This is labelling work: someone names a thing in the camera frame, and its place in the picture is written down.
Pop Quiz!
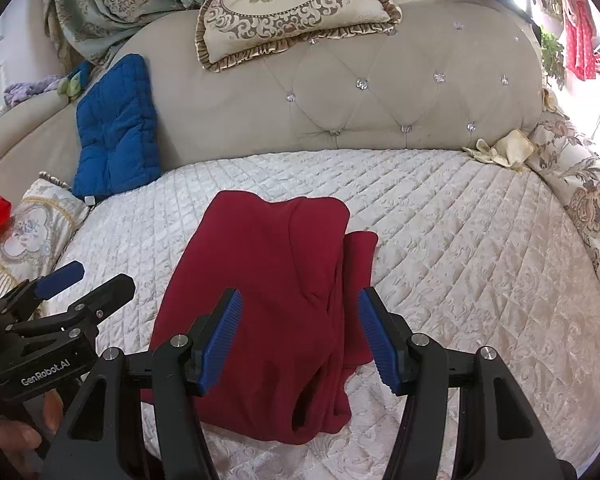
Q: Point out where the red hanging garment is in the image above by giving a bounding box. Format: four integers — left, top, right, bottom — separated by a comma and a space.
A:
557, 0, 598, 81

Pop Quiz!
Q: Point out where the beige tufted headboard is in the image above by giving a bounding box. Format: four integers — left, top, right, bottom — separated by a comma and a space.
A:
0, 0, 543, 201

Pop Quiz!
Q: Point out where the ornate floral fringed pillow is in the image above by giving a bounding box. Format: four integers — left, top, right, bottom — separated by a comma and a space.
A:
195, 0, 403, 73

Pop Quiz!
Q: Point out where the red garment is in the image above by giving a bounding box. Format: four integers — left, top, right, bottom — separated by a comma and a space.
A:
557, 0, 598, 81
140, 190, 379, 446

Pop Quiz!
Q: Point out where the green plant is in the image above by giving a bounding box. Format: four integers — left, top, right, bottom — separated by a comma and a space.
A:
540, 27, 566, 92

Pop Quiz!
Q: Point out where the purple fluffy cloth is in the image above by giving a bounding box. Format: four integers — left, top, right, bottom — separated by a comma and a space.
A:
4, 76, 66, 109

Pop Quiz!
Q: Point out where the blue quilted cushion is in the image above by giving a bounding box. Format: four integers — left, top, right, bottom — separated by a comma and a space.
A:
72, 53, 162, 200

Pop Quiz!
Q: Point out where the white quilted bedspread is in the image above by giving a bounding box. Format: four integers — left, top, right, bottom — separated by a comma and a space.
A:
45, 149, 600, 480

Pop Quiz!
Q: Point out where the grey-green patterned curtain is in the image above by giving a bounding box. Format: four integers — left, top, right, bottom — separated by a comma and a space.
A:
52, 0, 221, 68

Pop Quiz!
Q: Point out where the striped floral cushion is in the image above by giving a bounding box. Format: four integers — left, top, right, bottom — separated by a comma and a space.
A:
0, 172, 91, 306

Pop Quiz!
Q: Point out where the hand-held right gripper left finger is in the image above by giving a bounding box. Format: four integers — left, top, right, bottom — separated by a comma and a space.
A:
40, 287, 244, 480

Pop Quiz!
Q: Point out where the person's left hand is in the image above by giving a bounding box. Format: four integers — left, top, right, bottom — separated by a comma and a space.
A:
0, 390, 63, 467

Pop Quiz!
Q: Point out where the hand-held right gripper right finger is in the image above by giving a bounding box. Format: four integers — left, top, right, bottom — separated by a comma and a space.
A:
357, 286, 566, 480

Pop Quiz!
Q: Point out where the cream crumpled cloth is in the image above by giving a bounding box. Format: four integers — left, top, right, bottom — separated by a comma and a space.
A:
462, 129, 536, 173

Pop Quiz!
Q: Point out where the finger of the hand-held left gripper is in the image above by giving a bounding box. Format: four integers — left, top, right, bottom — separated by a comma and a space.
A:
66, 274, 136, 341
0, 261, 86, 321

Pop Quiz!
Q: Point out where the green soft toy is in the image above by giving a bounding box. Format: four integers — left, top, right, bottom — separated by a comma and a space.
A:
57, 72, 89, 102

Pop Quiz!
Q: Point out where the beige floral bolster pillow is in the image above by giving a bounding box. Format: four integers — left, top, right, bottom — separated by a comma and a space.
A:
527, 105, 600, 351

